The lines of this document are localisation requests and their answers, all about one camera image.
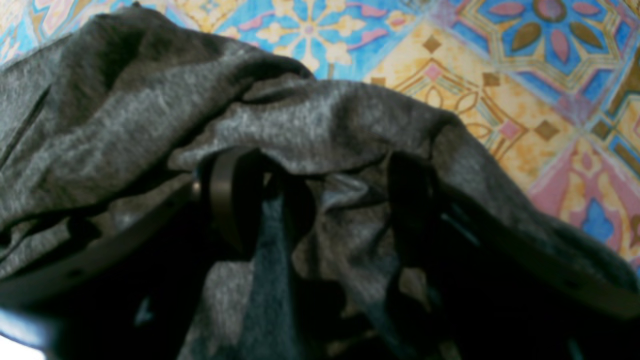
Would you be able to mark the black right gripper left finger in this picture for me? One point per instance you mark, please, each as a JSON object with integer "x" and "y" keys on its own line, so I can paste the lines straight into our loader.
{"x": 134, "y": 296}

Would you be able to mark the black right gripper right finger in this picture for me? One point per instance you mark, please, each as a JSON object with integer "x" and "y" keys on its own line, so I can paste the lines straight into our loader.
{"x": 498, "y": 295}

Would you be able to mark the grey t-shirt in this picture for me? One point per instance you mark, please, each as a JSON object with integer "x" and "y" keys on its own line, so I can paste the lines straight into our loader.
{"x": 102, "y": 125}

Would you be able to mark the patterned tablecloth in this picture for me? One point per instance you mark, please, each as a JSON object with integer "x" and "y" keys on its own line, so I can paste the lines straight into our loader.
{"x": 550, "y": 87}

